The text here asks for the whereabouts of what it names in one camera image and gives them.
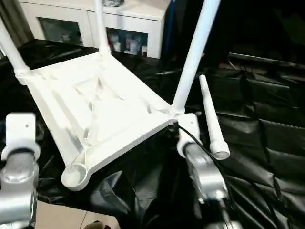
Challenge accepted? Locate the white plastic table top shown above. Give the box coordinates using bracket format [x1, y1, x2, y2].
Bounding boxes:
[16, 51, 187, 192]

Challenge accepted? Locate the white plastic table leg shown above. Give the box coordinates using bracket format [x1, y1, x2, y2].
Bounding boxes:
[170, 0, 221, 120]
[198, 74, 231, 161]
[0, 18, 32, 86]
[93, 0, 112, 61]

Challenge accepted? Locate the black mat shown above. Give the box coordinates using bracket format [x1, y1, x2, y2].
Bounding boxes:
[0, 38, 305, 229]

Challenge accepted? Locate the white glass-door cabinet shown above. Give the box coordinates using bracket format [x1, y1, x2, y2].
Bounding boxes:
[18, 0, 172, 60]

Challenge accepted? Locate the shiny silver ornament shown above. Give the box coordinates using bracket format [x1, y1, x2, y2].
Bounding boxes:
[102, 0, 125, 8]

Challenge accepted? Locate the black robot left foot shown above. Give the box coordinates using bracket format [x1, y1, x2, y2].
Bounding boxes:
[88, 221, 111, 229]

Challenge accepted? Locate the dark grey bar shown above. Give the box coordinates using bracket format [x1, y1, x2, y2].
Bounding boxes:
[227, 53, 305, 68]

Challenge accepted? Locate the grey metal rack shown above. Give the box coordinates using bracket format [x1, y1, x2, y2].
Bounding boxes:
[0, 0, 34, 47]

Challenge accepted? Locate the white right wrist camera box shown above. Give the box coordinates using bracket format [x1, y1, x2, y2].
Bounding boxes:
[176, 113, 201, 159]

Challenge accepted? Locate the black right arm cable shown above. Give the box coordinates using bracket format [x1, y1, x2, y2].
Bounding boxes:
[178, 124, 240, 226]

